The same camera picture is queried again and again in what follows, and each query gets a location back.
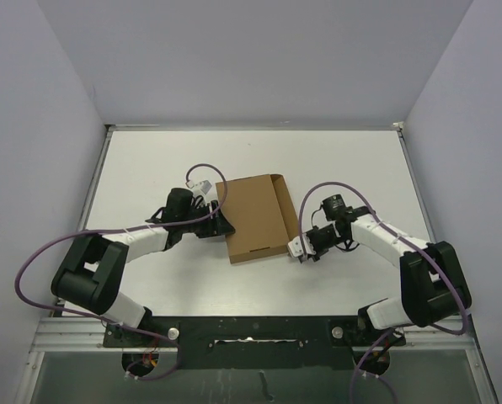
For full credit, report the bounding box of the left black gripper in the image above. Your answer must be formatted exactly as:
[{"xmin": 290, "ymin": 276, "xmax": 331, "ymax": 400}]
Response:
[{"xmin": 179, "ymin": 199, "xmax": 233, "ymax": 238}]

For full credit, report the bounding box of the brown cardboard box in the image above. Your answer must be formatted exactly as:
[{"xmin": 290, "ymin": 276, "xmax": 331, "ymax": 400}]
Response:
[{"xmin": 216, "ymin": 174, "xmax": 298, "ymax": 264}]

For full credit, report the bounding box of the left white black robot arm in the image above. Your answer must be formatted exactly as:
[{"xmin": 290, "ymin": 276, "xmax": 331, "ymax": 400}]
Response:
[{"xmin": 51, "ymin": 188, "xmax": 235, "ymax": 346}]

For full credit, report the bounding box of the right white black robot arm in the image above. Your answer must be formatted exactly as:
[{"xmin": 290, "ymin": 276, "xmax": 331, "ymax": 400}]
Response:
[{"xmin": 287, "ymin": 194, "xmax": 473, "ymax": 344}]

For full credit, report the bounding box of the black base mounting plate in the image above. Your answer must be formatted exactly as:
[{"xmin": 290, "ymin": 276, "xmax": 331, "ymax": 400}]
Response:
[{"xmin": 102, "ymin": 315, "xmax": 406, "ymax": 371}]

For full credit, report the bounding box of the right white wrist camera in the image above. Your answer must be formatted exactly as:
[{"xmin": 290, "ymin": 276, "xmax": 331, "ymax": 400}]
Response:
[{"xmin": 287, "ymin": 235, "xmax": 315, "ymax": 261}]

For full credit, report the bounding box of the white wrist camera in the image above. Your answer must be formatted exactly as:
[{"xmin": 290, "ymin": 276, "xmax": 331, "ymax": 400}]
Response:
[
  {"xmin": 185, "ymin": 180, "xmax": 212, "ymax": 198},
  {"xmin": 287, "ymin": 235, "xmax": 315, "ymax": 261}
]

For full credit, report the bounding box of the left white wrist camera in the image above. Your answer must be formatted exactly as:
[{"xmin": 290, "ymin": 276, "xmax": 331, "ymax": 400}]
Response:
[{"xmin": 185, "ymin": 180, "xmax": 212, "ymax": 198}]

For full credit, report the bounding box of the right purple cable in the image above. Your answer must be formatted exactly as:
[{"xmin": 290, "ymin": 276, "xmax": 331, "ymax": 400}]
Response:
[{"xmin": 296, "ymin": 181, "xmax": 471, "ymax": 404}]

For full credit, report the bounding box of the aluminium table frame rail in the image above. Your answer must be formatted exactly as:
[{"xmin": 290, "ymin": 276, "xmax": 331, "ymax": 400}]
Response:
[{"xmin": 14, "ymin": 121, "xmax": 499, "ymax": 404}]

